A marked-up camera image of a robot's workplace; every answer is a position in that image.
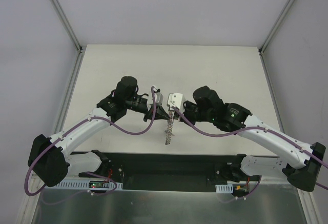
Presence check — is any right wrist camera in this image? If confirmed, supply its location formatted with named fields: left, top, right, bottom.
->
left=167, top=93, right=186, bottom=113

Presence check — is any left aluminium frame post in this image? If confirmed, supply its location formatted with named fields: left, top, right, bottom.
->
left=49, top=0, right=83, bottom=53

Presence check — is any cable duct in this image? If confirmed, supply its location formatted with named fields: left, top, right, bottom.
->
left=215, top=184, right=234, bottom=194
left=46, top=179, right=123, bottom=191

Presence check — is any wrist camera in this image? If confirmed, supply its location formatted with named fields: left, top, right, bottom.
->
left=167, top=93, right=186, bottom=113
left=150, top=86, right=163, bottom=107

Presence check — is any right aluminium frame post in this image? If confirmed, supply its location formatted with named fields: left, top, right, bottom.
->
left=259, top=0, right=296, bottom=56

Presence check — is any left cable duct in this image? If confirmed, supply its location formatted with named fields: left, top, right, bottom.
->
left=46, top=179, right=123, bottom=191

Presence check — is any aluminium frame post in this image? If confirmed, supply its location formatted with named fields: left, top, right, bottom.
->
left=49, top=0, right=83, bottom=53
left=259, top=0, right=296, bottom=56

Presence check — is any metal disc with keyrings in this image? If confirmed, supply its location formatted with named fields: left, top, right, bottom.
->
left=165, top=111, right=175, bottom=145

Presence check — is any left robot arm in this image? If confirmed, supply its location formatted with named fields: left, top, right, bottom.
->
left=28, top=76, right=169, bottom=187

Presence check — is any right cable duct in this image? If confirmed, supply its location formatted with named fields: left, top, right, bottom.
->
left=215, top=184, right=234, bottom=194

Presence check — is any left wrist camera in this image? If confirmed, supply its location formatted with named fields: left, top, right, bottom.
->
left=150, top=86, right=163, bottom=107

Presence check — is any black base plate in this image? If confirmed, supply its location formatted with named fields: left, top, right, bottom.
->
left=76, top=152, right=259, bottom=191

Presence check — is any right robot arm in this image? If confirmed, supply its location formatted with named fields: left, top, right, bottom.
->
left=167, top=101, right=327, bottom=192

